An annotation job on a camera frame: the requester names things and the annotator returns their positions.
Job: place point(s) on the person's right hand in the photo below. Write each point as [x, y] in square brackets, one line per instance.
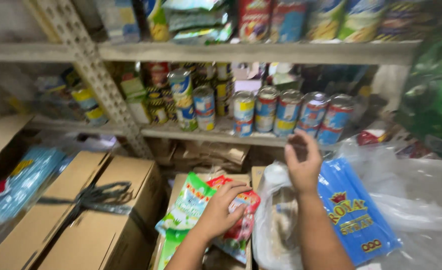
[303, 170]

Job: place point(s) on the person's left hand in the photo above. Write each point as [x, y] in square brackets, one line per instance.
[215, 213]

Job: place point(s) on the green and white snack packet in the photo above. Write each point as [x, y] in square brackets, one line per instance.
[185, 208]

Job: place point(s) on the red snack packet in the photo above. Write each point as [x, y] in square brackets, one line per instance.
[245, 225]

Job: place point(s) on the stack of flattened cardboard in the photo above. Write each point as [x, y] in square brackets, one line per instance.
[213, 153]

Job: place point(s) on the row of blue labelled cans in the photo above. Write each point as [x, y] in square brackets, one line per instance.
[288, 112]

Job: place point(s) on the white plastic bag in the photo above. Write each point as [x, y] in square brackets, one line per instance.
[275, 225]

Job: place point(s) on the blue straw packet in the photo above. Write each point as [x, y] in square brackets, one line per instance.
[356, 217]

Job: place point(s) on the small red packet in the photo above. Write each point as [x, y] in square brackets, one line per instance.
[371, 137]

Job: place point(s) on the large brown cardboard box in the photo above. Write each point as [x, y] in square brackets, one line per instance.
[105, 240]
[26, 232]

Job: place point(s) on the large clear plastic bag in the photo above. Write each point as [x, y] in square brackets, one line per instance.
[423, 195]

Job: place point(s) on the metal shelf rack with goods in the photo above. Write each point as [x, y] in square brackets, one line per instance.
[243, 52]

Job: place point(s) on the hanging green plastic bags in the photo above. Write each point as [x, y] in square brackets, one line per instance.
[434, 97]

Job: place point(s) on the bag of light blue packets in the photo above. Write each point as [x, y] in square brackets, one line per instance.
[26, 183]

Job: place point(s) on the brown cardboard flap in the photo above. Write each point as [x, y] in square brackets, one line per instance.
[2, 137]

